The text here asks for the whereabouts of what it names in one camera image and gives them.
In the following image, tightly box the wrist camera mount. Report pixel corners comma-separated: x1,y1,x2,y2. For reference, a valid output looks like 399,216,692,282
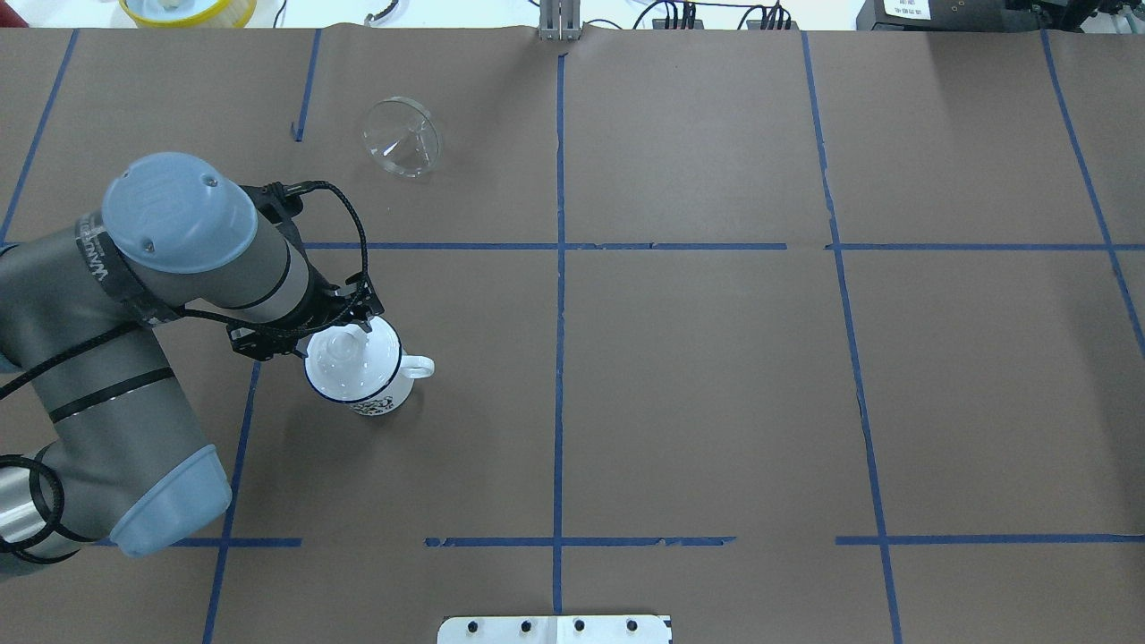
240,181,305,225

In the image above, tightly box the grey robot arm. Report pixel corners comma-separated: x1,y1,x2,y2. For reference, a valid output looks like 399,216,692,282
1,151,382,581

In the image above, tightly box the blue tape line lengthwise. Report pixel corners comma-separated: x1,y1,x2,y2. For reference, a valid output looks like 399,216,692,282
551,54,568,615

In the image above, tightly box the white camera stand base plate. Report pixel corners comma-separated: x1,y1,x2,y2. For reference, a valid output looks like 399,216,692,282
437,614,674,643

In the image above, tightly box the clear glass funnel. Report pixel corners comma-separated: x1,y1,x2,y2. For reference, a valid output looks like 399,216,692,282
361,97,443,179

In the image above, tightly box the brown paper table cover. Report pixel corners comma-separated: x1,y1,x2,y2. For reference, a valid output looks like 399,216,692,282
3,24,1142,643

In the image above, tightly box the yellow tape roll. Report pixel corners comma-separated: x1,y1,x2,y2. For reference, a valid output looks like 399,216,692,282
118,1,258,30

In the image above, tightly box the white enamel mug blue rim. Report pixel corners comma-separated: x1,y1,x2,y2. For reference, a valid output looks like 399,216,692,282
305,317,435,416

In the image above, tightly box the blue tape line crosswise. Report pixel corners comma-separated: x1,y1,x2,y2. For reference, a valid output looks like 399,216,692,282
826,243,1144,253
0,241,788,252

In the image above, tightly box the blue tape line near left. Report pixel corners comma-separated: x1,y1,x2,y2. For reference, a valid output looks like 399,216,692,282
202,361,261,643

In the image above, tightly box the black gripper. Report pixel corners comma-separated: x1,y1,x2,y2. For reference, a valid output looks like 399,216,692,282
228,280,376,361

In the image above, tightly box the blue tape line left crosswise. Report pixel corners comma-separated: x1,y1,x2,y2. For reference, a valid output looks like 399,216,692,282
0,241,788,252

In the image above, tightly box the black device with label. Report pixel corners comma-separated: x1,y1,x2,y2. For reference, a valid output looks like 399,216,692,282
854,1,1092,33

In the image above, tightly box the aluminium frame post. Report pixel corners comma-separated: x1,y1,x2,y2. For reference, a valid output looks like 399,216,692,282
535,0,583,41

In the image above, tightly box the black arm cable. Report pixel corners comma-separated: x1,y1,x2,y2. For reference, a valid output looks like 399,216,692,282
0,181,372,573

